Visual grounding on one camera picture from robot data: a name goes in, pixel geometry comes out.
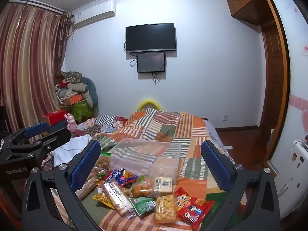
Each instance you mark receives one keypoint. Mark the red box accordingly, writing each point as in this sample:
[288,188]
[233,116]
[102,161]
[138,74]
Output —
[54,116]

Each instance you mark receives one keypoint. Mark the clear striped biscuit packet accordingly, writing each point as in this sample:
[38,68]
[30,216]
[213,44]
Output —
[90,182]

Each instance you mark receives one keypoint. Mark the blue red snack packet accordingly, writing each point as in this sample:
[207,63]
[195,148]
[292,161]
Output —
[122,176]

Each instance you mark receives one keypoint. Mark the white air conditioner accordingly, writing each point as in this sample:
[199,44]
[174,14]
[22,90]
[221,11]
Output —
[93,13]

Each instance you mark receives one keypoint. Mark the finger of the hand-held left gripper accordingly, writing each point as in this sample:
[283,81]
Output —
[36,128]
[57,138]

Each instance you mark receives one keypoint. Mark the pink plush toy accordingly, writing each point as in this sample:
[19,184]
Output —
[71,122]

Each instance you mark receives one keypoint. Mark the floral cloth bag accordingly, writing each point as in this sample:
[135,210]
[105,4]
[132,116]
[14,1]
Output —
[69,75]

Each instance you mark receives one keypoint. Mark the white wall socket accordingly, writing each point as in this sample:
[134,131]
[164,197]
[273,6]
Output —
[225,117]

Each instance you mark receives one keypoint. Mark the brown wooden door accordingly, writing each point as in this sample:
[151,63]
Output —
[272,77]

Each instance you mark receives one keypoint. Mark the striped orange patchwork blanket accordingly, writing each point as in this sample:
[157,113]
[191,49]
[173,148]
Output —
[168,130]

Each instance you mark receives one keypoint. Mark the brown snack packet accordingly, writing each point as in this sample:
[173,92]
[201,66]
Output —
[103,162]

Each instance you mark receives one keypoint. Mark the grey-blue plush cushion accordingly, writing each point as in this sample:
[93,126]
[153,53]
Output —
[93,93]

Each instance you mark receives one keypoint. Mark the striped red beige curtain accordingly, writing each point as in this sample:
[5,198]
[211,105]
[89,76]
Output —
[26,65]

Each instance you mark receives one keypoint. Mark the checkered floral quilt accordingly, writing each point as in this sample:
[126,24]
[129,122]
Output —
[105,122]

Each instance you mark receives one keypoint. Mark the white cloth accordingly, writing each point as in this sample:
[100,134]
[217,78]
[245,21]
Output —
[72,146]

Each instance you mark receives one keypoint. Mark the wooden overhead cabinet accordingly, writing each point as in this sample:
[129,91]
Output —
[245,2]

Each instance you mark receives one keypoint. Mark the clear plastic container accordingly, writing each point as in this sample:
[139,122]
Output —
[149,154]

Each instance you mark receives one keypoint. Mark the red cartoon snack packet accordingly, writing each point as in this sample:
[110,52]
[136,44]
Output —
[192,208]

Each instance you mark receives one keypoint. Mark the green gift bag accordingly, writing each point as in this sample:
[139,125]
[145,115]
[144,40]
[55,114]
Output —
[80,110]

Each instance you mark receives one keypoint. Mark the white wardrobe sliding door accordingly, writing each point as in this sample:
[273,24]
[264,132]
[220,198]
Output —
[296,77]

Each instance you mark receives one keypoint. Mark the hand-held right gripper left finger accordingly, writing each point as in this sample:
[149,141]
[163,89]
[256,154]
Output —
[86,164]

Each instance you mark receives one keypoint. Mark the long biscuit packet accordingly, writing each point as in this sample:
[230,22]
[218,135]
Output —
[115,195]

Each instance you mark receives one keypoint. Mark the yellow curved chair back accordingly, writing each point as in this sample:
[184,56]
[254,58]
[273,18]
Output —
[149,102]

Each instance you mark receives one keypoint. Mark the beige plush toy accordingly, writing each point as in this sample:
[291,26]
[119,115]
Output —
[79,87]

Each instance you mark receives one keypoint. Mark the orange cardboard box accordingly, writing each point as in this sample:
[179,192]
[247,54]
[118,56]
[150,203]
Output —
[72,99]

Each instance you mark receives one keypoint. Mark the small black wall monitor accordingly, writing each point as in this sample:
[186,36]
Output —
[151,62]

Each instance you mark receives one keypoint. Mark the yellow puffed snack packet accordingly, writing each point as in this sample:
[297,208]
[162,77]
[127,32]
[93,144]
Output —
[164,208]

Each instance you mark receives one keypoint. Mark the black wall television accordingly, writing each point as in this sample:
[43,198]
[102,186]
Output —
[150,38]

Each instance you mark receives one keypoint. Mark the orange snack packet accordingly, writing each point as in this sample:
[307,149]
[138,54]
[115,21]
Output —
[142,187]

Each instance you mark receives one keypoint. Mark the light blue bedsheet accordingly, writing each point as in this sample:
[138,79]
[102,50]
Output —
[216,134]

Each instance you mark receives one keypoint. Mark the white red door sticker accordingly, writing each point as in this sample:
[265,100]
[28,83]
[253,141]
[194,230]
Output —
[305,50]

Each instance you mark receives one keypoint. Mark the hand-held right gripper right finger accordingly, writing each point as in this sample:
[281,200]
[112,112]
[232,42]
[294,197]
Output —
[214,167]

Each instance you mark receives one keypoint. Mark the beige cracker packet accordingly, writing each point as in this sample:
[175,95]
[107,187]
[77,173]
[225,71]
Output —
[163,185]

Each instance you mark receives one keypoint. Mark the green snack packet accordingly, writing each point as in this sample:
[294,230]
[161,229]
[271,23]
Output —
[142,204]

